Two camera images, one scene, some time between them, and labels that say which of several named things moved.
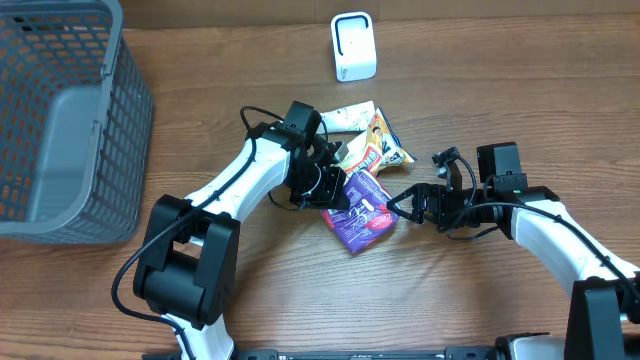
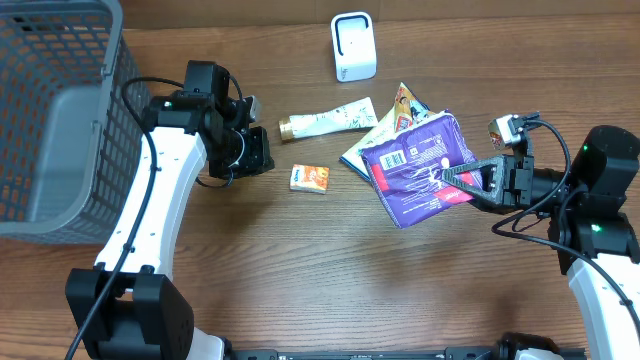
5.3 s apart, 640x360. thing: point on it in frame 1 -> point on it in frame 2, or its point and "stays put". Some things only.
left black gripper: x=333 y=195 -> x=260 y=160
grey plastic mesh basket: x=75 y=123 stays put
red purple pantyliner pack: x=368 y=218 -> x=407 y=168
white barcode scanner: x=354 y=46 stays put
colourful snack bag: x=375 y=148 -> x=407 y=111
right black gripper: x=433 y=193 -> x=504 y=179
